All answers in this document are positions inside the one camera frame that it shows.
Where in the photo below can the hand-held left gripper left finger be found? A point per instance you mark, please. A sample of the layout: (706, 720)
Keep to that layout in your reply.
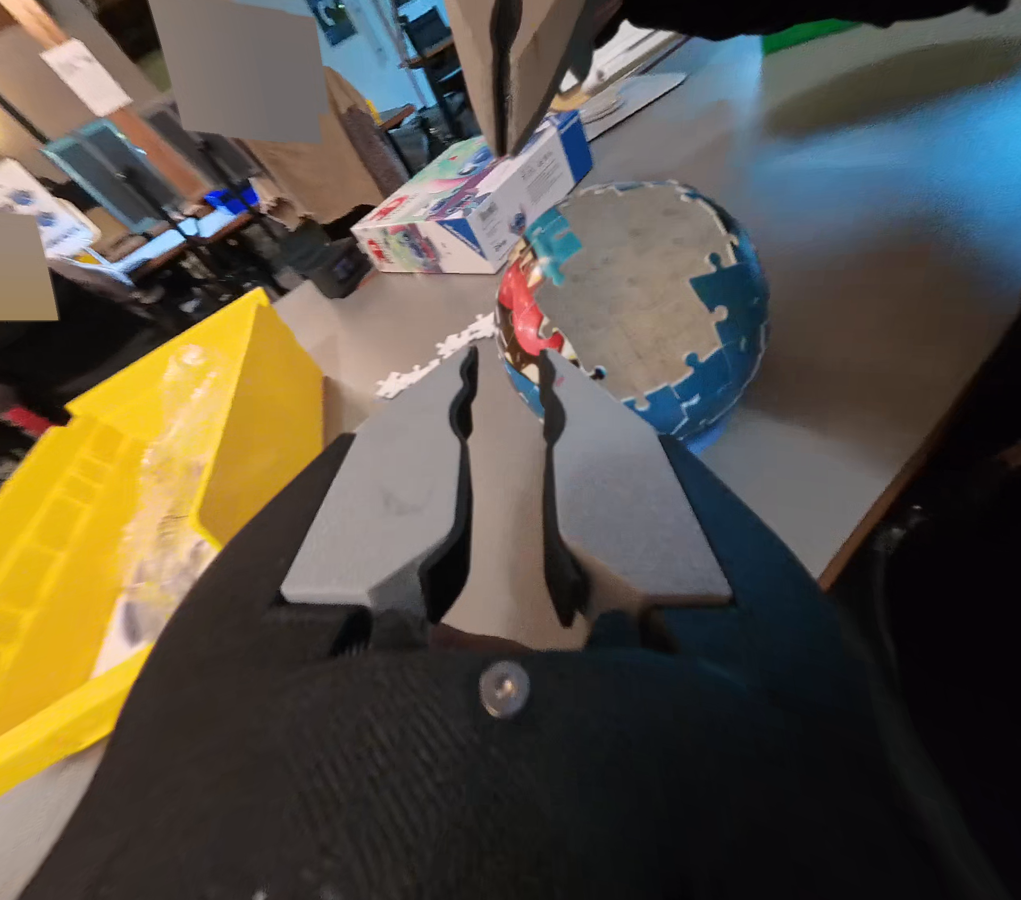
(375, 493)

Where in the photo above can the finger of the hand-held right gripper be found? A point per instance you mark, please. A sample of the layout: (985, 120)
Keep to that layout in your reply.
(550, 30)
(470, 22)

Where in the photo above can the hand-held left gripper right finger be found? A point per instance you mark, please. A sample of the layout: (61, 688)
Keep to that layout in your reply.
(630, 509)

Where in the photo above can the blue and red puzzle ball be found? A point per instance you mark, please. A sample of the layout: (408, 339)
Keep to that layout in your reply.
(638, 278)

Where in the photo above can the joined white puzzle pieces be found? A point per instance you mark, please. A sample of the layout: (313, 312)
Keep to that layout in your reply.
(447, 349)

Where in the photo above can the colourful puzzle box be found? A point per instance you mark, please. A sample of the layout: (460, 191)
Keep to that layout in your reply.
(478, 214)

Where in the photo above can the green box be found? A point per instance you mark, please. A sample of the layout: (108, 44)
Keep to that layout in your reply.
(806, 36)

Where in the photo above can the flat cardboard sheet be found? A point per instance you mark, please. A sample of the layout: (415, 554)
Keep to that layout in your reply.
(638, 90)

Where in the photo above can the yellow plastic bin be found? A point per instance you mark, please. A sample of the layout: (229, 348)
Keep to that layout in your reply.
(255, 373)

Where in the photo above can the brown cardboard panel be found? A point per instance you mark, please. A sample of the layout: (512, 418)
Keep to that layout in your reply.
(335, 150)

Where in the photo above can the clear plastic bag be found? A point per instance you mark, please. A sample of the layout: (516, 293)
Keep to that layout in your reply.
(171, 485)

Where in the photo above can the black electronic device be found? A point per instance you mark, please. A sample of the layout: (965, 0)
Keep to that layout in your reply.
(343, 266)

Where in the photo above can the blue storage bin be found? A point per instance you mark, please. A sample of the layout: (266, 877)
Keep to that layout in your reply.
(231, 199)

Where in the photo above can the white paper sign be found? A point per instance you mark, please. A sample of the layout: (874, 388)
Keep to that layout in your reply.
(84, 78)

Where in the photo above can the dark wall poster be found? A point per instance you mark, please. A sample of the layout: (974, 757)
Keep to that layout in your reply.
(323, 2)

